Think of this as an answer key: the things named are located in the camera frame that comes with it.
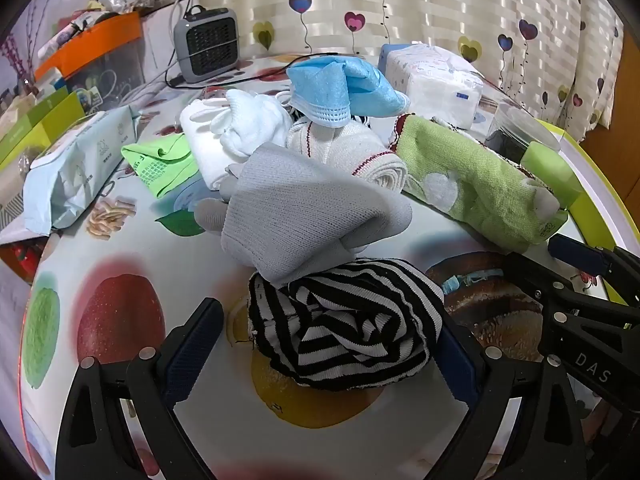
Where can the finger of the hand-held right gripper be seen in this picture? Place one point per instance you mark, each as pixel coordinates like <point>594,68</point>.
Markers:
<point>535,280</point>
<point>575,252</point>

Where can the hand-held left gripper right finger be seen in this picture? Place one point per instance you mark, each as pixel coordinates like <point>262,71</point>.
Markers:
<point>454,362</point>

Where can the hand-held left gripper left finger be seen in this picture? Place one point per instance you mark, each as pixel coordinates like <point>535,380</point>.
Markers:
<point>195,345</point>

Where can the black white striped cloth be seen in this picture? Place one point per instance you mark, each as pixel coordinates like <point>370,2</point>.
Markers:
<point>361,121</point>
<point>350,325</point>

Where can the green knit towel white hearts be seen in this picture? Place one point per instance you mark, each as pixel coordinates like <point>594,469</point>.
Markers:
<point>475,180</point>

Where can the grey knit cloth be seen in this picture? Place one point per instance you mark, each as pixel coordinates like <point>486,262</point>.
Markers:
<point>300,210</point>

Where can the bright green cloth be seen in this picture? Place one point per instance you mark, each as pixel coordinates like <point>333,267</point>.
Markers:
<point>160,165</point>

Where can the beige towel red stitching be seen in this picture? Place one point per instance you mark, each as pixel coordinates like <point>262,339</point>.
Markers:
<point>350,160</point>

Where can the white sock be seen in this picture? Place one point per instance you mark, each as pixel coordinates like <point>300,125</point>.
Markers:
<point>250,125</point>

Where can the shiny blue cloth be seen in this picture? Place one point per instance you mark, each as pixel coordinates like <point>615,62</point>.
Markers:
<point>372,90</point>

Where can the blue face mask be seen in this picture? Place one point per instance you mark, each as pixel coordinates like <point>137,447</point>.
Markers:
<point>320,90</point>

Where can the fruit print tablecloth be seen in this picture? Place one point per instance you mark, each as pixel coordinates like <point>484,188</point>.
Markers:
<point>125,310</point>

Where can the clear jar green lid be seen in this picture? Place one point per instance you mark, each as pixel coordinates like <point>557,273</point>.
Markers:
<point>547,165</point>

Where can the wooden wardrobe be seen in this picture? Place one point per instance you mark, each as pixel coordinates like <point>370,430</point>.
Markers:
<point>617,125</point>

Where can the clear plastic lidded container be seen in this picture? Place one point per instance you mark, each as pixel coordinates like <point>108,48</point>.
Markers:
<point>515,130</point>

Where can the light blue wet wipes pack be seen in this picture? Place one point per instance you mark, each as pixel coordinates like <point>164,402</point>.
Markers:
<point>75,170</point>

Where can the white tissue pack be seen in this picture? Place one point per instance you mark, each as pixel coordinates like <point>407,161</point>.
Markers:
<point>435,80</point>

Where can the green cardboard box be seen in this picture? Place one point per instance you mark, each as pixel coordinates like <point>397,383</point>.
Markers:
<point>60,125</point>
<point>37,107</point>

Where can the heart print striped curtain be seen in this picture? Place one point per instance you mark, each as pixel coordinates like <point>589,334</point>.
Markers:
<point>450,0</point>

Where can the grey desktop heater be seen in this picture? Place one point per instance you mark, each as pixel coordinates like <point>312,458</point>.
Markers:
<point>205,45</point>

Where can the orange lidded storage box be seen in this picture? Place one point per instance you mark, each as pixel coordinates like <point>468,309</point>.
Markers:
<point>100,35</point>

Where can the pile of assorted packets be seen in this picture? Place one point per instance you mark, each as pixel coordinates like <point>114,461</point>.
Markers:
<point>75,27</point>

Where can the purple decorative branches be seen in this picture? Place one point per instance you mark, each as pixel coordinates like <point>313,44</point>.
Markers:
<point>10,57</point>

